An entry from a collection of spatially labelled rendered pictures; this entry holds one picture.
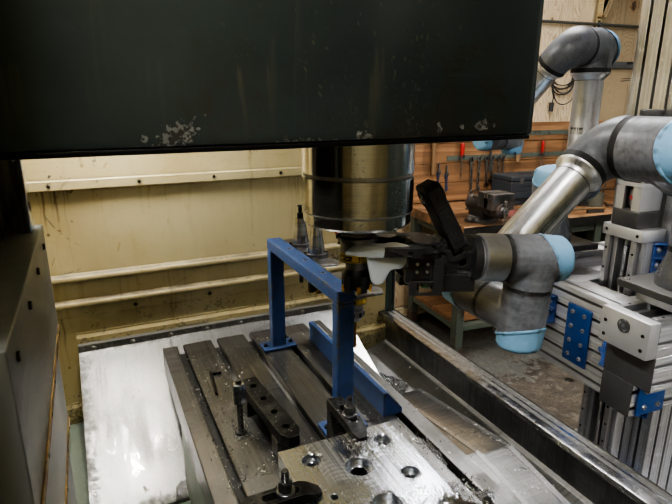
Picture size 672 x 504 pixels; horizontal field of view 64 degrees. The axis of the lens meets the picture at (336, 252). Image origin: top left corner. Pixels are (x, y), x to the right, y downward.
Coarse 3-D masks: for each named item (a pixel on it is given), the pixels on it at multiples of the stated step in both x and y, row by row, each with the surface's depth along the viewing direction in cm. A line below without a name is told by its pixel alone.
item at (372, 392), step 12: (312, 324) 158; (312, 336) 159; (324, 336) 150; (324, 348) 151; (360, 372) 131; (360, 384) 132; (372, 384) 126; (372, 396) 126; (384, 396) 121; (384, 408) 122; (396, 408) 124
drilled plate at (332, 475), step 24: (384, 432) 102; (288, 456) 95; (312, 456) 96; (336, 456) 95; (360, 456) 95; (384, 456) 95; (408, 456) 95; (312, 480) 89; (336, 480) 89; (360, 480) 89; (384, 480) 89; (408, 480) 89; (432, 480) 89
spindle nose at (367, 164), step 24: (408, 144) 71; (312, 168) 72; (336, 168) 69; (360, 168) 69; (384, 168) 69; (408, 168) 72; (312, 192) 72; (336, 192) 70; (360, 192) 69; (384, 192) 70; (408, 192) 73; (312, 216) 74; (336, 216) 71; (360, 216) 70; (384, 216) 71; (408, 216) 75
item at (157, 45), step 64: (0, 0) 45; (64, 0) 47; (128, 0) 49; (192, 0) 51; (256, 0) 53; (320, 0) 56; (384, 0) 59; (448, 0) 62; (512, 0) 66; (0, 64) 46; (64, 64) 48; (128, 64) 50; (192, 64) 52; (256, 64) 55; (320, 64) 58; (384, 64) 61; (448, 64) 64; (512, 64) 68; (0, 128) 47; (64, 128) 49; (128, 128) 51; (192, 128) 54; (256, 128) 56; (320, 128) 59; (384, 128) 63; (448, 128) 66; (512, 128) 71
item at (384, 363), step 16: (368, 352) 207; (384, 352) 205; (400, 352) 202; (384, 368) 195; (400, 368) 193; (416, 368) 191; (416, 384) 183; (432, 384) 181; (448, 400) 172; (480, 416) 161; (496, 432) 154; (560, 480) 134; (576, 496) 130
